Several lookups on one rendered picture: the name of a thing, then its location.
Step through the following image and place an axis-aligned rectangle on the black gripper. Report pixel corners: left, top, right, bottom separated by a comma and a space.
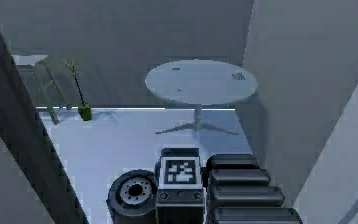
106, 169, 159, 224

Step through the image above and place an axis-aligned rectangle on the green potted house plant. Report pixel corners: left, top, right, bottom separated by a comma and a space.
60, 55, 93, 122

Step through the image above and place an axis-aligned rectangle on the white round pedestal table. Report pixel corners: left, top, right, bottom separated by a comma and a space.
144, 59, 259, 136

